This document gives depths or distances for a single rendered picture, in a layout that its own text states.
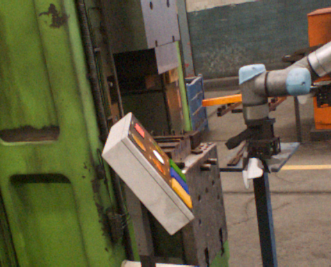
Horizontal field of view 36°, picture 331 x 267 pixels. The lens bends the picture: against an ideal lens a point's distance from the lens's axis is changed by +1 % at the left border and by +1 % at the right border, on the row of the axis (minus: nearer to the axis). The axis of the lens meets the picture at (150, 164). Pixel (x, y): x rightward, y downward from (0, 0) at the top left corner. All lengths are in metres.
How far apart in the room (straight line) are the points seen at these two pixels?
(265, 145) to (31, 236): 0.99
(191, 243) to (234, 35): 7.94
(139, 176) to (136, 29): 0.68
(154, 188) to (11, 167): 0.75
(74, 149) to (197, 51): 8.33
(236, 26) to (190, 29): 0.89
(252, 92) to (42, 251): 1.04
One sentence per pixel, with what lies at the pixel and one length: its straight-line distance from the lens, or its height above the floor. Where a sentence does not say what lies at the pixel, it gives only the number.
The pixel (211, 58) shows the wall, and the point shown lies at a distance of 9.89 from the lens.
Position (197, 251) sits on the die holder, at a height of 0.58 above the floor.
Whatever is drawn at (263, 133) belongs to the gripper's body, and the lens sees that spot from 1.53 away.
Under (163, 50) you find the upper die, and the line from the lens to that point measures 1.91.
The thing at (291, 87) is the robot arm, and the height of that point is 1.22.
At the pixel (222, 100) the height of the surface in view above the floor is 1.12.
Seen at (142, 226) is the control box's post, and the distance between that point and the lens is 1.50.
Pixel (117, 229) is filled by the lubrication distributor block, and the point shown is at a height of 0.79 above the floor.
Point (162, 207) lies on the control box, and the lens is 1.31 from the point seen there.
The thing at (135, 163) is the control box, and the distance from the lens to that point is 1.27.
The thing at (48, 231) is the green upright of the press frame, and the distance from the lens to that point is 1.99.
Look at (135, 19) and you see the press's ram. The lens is 1.82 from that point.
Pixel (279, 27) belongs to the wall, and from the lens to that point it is 9.55.
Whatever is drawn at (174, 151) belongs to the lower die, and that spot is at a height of 0.97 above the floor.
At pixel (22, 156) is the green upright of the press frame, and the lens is 1.86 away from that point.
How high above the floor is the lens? 1.46
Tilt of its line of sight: 16 degrees down
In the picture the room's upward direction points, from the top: 10 degrees counter-clockwise
